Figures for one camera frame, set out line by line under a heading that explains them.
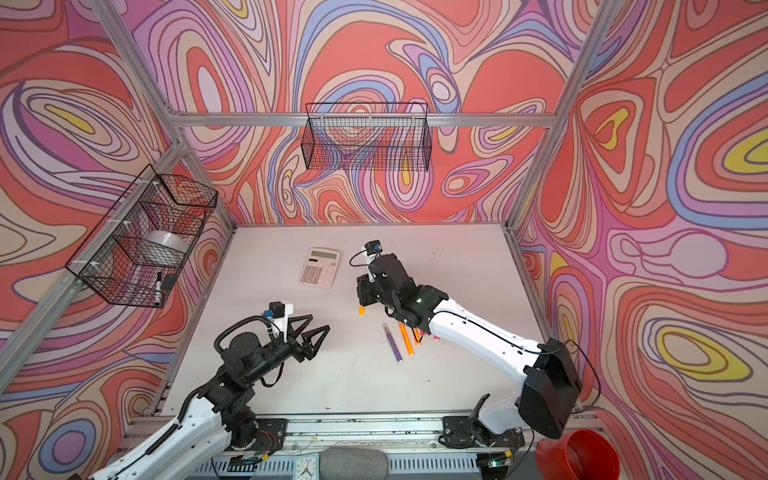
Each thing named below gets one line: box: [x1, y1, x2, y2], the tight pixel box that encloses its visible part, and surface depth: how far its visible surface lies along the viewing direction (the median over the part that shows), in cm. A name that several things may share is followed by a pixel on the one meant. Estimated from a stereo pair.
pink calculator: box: [299, 247, 341, 289], surface depth 106 cm
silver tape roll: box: [143, 230, 189, 255], surface depth 75 cm
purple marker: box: [382, 322, 403, 363], surface depth 90 cm
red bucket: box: [536, 429, 621, 480], surface depth 62 cm
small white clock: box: [293, 453, 320, 480], surface depth 69 cm
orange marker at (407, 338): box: [398, 321, 415, 356], surface depth 90 cm
